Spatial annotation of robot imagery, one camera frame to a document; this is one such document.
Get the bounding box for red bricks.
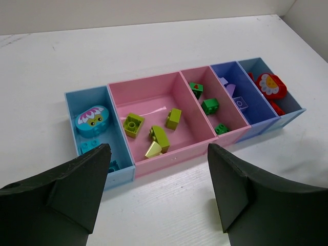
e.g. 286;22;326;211
248;72;285;116

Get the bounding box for green lego plate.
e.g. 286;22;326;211
215;124;230;135

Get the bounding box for lime square lego brick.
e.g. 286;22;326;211
165;108;182;130

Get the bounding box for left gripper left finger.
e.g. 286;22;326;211
1;143;111;245

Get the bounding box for small pink bin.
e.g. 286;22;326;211
181;66;251;147

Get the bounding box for lime curved lego piece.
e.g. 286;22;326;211
149;125;170;153

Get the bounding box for teal small lego brick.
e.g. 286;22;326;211
108;160;121;174

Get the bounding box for light blue bin left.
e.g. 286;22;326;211
65;86;135;190

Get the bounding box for red round flower lego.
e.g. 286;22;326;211
255;73;288;100

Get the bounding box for pale yellow slope lego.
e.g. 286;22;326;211
145;141;162;159

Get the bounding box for purple lego brick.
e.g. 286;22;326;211
219;77;249;112

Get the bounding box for dark green lego piece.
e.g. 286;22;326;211
189;82;203;100

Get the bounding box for green lego row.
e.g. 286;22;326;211
201;98;220;115

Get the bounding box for light blue bin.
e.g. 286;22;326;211
239;57;305;132
65;86;135;190

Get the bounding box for light blue bin right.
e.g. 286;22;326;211
239;57;305;132

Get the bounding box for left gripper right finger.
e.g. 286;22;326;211
208;143;327;245

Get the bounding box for teal lego bricks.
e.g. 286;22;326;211
80;139;100;154

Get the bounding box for periwinkle blue bin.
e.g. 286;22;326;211
211;61;280;142

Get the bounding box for large pink bin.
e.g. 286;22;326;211
108;72;217;178

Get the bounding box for teal rounded lego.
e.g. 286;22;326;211
75;106;109;138

